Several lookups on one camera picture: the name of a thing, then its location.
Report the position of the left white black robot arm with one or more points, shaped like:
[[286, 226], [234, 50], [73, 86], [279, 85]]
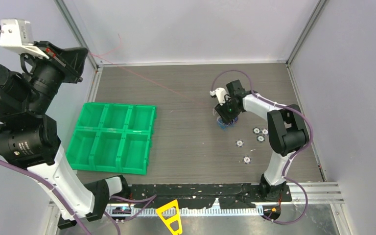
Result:
[[29, 143]]

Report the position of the blue poker chip near front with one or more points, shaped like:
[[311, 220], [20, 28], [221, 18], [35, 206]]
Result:
[[246, 160]]

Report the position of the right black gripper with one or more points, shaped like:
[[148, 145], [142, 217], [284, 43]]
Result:
[[227, 117]]

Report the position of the white slotted cable duct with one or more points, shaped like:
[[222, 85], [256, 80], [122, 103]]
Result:
[[126, 211]]

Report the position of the yellow triangular plastic piece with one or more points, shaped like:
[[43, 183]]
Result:
[[170, 215]]

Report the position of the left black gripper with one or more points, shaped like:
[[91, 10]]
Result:
[[68, 61]]

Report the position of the dark green poker chip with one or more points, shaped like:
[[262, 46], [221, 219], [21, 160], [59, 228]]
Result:
[[260, 138]]

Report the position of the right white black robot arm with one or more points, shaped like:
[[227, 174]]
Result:
[[287, 132]]

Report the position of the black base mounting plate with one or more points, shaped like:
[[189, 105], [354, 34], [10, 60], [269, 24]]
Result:
[[199, 196]]

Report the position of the green six-compartment tray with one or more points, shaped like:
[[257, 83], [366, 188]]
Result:
[[113, 138]]

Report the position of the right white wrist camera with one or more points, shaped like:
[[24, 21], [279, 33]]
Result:
[[220, 94]]

